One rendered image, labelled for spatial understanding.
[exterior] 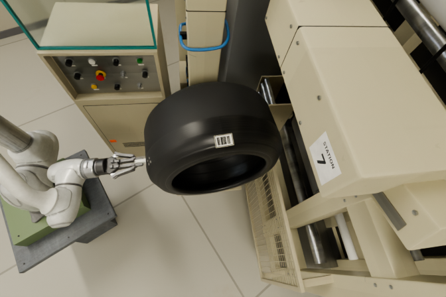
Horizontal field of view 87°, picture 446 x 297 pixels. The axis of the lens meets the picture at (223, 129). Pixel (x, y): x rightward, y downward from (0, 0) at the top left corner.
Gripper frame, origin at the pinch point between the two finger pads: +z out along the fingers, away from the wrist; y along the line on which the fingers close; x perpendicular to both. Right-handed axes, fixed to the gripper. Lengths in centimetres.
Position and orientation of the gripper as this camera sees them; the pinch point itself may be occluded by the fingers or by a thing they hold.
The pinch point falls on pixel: (143, 161)
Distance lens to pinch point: 114.0
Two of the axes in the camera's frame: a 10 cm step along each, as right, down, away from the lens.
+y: -1.2, -8.7, 4.8
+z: 9.9, -1.3, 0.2
